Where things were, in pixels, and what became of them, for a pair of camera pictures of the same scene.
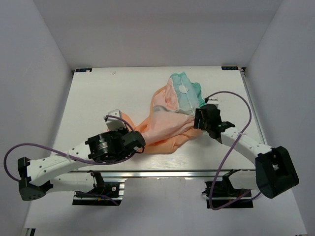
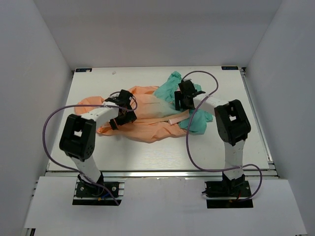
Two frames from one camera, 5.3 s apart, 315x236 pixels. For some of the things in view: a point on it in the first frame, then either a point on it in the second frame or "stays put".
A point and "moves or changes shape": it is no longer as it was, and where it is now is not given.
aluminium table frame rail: [242, 71] stays put
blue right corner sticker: [230, 68] stays put
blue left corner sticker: [83, 70] stays put
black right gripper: [198, 116] → [178, 96]
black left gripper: [113, 133] → [130, 116]
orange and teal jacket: [171, 120] moves or changes shape
